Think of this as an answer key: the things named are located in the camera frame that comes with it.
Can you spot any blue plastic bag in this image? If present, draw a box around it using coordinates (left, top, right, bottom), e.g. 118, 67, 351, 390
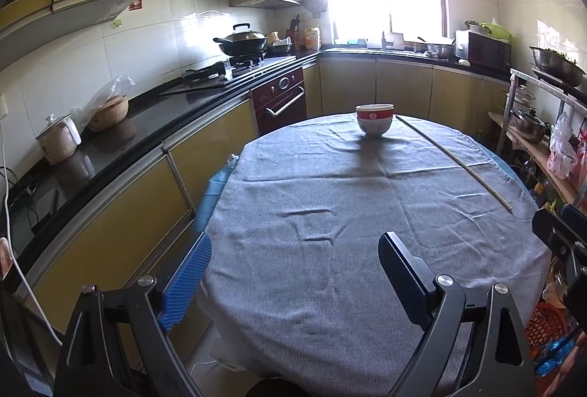
534, 338, 575, 377

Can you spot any metal kitchen storage rack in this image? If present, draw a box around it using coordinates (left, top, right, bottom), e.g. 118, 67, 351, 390
488, 69, 586, 214

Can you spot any red plastic trash basket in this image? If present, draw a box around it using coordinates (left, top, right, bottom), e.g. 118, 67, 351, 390
525, 302, 576, 396

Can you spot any white pink plastic bag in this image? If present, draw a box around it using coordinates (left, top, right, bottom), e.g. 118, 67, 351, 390
547, 112, 578, 180

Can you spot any grey tablecloth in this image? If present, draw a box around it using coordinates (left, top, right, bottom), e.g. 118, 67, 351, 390
197, 114, 551, 396

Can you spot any long thin wooden stick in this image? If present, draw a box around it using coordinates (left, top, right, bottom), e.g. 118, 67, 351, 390
395, 114, 515, 213

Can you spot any large steel basin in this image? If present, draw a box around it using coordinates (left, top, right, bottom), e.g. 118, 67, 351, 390
529, 47, 585, 87

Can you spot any red and white bowl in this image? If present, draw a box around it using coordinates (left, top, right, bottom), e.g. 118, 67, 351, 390
355, 103, 395, 137

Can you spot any black microwave oven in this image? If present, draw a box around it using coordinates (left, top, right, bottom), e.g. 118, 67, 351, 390
455, 30, 511, 72

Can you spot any white electric stew pot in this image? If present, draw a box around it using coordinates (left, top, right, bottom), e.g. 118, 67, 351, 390
36, 114, 81, 165

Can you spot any dark red built-in oven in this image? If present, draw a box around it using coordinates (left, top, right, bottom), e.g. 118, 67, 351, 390
251, 69, 307, 136

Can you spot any black gas stove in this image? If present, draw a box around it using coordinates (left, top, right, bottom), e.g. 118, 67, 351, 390
181, 52, 265, 86

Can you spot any black wok with lid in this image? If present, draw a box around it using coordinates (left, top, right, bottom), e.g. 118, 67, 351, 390
213, 23, 267, 58

